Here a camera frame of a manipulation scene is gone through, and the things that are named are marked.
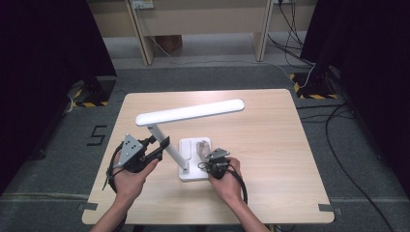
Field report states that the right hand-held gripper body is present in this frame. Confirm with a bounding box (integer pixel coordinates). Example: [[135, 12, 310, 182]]
[[204, 147, 231, 181]]

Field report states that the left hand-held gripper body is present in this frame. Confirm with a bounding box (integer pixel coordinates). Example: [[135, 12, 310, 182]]
[[112, 132, 163, 174]]

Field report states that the white desk lamp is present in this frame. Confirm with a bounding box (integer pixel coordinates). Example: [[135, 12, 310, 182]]
[[134, 98, 246, 182]]

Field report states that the person's right hand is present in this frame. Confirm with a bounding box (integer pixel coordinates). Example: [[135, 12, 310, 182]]
[[207, 157, 244, 204]]

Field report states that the person's left hand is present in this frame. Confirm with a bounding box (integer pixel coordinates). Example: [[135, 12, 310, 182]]
[[112, 151, 160, 204]]

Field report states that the grey tape piece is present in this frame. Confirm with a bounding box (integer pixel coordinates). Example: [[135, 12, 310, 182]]
[[76, 202, 99, 212], [318, 203, 343, 217]]

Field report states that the stand base with hazard tape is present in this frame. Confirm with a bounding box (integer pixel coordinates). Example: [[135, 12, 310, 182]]
[[66, 75, 118, 109], [288, 62, 339, 101]]

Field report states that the cardboard box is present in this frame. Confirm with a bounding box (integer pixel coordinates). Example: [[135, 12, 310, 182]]
[[154, 34, 184, 54]]

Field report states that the beige wooden desk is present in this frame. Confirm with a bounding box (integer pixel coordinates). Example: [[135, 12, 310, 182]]
[[86, 0, 318, 67]]

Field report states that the left hand-held gripper cable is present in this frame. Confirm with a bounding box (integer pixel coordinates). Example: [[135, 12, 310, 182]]
[[102, 141, 128, 194]]

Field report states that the hand-held gripper cable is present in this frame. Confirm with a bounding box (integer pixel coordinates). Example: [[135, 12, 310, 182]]
[[102, 141, 128, 194], [225, 163, 249, 206]]

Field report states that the right hand-held gripper cable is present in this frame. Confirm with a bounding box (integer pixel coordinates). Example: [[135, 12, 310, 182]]
[[225, 163, 249, 206]]

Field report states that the white floor cable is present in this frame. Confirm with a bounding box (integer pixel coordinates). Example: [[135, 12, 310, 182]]
[[134, 8, 317, 90]]

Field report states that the thin black floor cable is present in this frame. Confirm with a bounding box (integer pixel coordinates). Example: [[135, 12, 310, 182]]
[[296, 102, 356, 124]]

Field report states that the long black floor cable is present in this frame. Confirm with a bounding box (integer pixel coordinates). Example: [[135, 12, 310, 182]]
[[324, 102, 395, 232]]

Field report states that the white wall outlet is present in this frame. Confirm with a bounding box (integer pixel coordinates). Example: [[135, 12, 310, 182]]
[[131, 0, 155, 10]]

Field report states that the black cable bundle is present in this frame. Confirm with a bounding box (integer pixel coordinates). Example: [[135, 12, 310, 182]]
[[267, 0, 315, 67]]

